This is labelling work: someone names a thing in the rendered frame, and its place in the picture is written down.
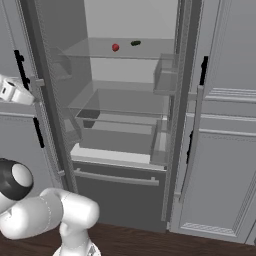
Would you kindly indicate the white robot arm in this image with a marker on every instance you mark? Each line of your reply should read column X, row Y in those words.
column 73, row 210

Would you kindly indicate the grey fridge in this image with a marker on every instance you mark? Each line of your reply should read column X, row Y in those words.
column 130, row 20

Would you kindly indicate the glass fridge shelf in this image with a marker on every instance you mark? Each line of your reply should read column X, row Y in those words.
column 126, row 98
column 100, row 48

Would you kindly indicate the grey fridge right door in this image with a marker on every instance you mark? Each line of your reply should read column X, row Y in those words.
column 185, row 40

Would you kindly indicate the dark grey freezer drawer front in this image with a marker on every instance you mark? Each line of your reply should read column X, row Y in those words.
column 116, row 203

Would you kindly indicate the red strawberry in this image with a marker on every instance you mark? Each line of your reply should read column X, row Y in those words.
column 115, row 47

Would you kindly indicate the grey fridge left door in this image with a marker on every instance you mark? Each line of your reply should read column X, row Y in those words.
column 40, row 50

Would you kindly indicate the grey fridge door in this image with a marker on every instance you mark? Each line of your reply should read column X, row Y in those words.
column 40, row 50
column 185, row 40

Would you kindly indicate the clear fridge crisper drawer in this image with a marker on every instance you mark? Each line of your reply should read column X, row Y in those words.
column 116, row 136

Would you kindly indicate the grey cupboard door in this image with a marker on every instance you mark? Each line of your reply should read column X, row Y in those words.
column 10, row 40
column 233, row 43
column 16, row 140
column 223, row 180

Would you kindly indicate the clear fridge door bin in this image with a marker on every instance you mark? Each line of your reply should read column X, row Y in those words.
column 165, row 76
column 71, row 130
column 159, row 146
column 61, row 65

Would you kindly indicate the dark green vegetable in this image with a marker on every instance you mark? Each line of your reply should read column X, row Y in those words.
column 135, row 43

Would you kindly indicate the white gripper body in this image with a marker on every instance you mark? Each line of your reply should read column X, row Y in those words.
column 23, row 96

